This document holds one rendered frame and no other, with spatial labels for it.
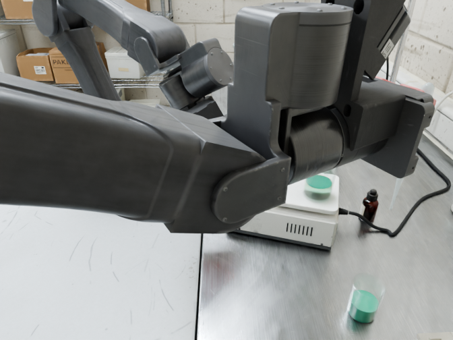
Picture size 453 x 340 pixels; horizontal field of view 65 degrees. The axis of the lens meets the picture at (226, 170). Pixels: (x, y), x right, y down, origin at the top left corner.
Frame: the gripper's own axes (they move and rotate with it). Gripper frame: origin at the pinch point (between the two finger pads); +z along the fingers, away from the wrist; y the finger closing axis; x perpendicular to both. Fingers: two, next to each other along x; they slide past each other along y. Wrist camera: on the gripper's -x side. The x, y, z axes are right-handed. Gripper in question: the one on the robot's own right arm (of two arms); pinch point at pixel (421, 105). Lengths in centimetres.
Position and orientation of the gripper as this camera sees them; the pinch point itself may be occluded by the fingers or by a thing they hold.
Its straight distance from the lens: 41.2
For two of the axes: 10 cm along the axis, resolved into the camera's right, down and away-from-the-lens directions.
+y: -5.4, -4.4, 7.2
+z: 8.4, -2.6, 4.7
